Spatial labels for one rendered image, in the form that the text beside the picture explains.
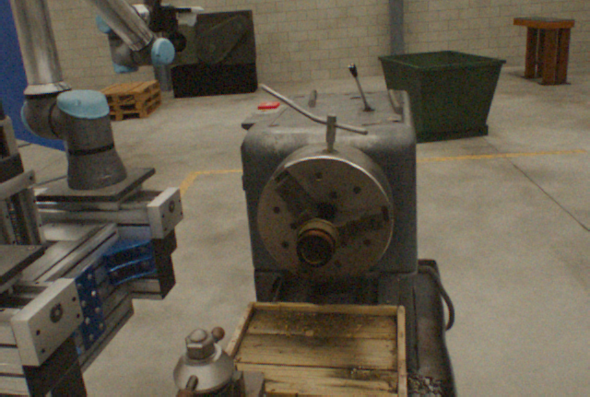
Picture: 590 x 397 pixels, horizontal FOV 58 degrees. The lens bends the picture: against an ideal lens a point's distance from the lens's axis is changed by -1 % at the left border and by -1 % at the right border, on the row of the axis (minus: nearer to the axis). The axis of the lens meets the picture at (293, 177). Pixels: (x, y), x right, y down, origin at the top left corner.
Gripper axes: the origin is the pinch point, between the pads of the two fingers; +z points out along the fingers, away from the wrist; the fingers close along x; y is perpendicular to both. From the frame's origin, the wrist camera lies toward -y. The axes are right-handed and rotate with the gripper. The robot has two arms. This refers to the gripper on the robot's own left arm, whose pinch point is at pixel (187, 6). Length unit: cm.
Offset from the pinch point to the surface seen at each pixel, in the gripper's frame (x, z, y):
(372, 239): 89, -37, 43
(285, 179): 71, -46, 29
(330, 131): 76, -37, 19
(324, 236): 85, -53, 36
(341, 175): 81, -39, 28
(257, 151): 54, -34, 30
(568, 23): 38, 803, 58
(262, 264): 57, -34, 63
